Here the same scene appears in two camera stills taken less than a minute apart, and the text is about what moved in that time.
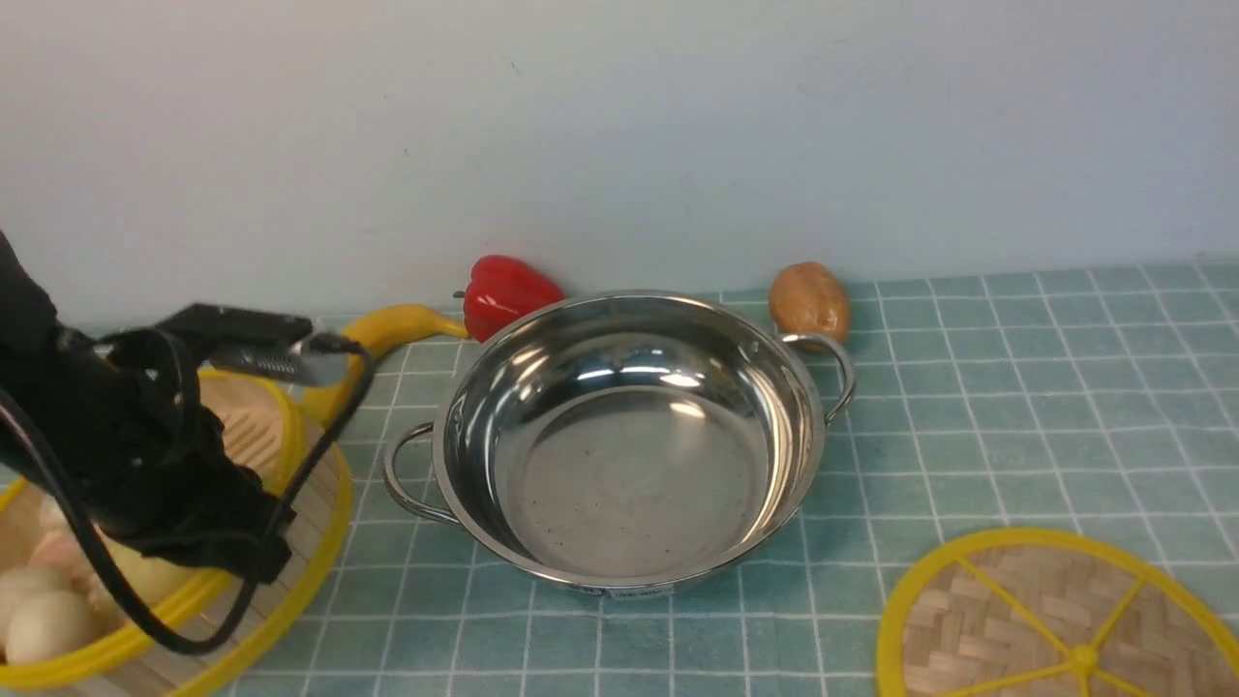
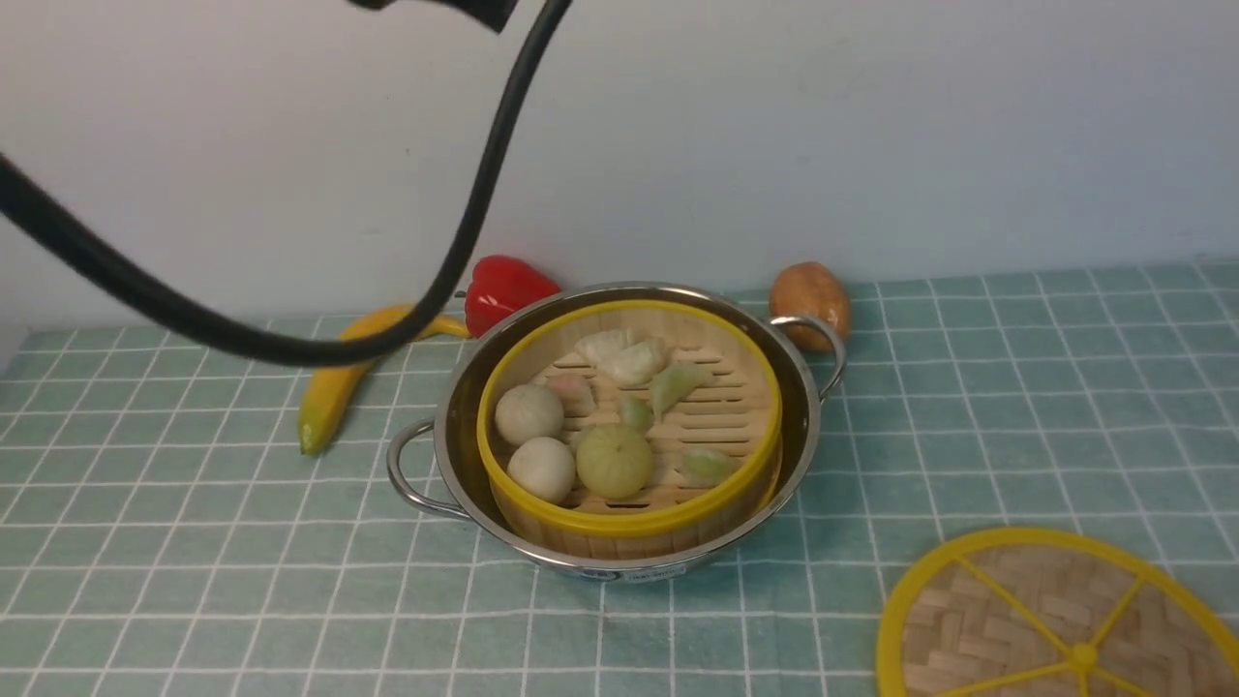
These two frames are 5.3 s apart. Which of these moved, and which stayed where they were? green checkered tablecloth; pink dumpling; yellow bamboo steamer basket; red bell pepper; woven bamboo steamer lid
Moved: yellow bamboo steamer basket; pink dumpling
Stayed: red bell pepper; green checkered tablecloth; woven bamboo steamer lid
